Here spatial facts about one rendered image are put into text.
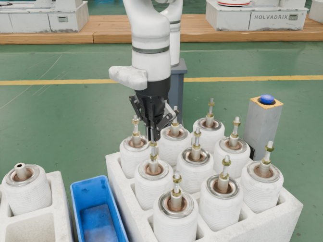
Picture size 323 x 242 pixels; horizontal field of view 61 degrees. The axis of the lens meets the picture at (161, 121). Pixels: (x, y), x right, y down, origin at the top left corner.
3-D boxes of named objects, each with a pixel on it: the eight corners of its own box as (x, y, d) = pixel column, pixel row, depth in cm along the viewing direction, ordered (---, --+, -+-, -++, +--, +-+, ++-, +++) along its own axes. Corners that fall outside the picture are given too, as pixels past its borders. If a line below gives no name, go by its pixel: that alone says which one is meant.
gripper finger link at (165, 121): (167, 113, 53) (153, 124, 58) (172, 121, 53) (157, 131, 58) (176, 108, 55) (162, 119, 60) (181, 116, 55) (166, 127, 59)
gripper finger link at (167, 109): (159, 99, 54) (153, 103, 55) (171, 119, 53) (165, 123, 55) (167, 94, 55) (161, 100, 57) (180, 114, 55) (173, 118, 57)
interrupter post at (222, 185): (227, 184, 63) (229, 173, 62) (228, 192, 61) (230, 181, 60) (216, 183, 63) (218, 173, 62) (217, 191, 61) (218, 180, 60)
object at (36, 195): (21, 217, 77) (2, 167, 68) (57, 207, 80) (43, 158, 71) (20, 246, 70) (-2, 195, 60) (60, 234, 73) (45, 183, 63)
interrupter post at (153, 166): (147, 168, 68) (147, 157, 66) (156, 166, 69) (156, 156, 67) (150, 175, 66) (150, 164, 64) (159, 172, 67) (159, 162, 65)
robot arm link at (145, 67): (106, 78, 52) (102, 45, 49) (149, 63, 59) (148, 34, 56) (138, 92, 47) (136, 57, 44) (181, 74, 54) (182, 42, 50)
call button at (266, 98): (256, 101, 85) (257, 95, 84) (266, 98, 87) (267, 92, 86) (266, 106, 82) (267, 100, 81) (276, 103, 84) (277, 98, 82)
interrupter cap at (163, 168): (135, 163, 69) (135, 161, 69) (163, 158, 71) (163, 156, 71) (142, 184, 63) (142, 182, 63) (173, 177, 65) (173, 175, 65)
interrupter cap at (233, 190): (237, 177, 65) (237, 175, 65) (242, 202, 59) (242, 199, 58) (204, 175, 66) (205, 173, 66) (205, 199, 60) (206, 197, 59)
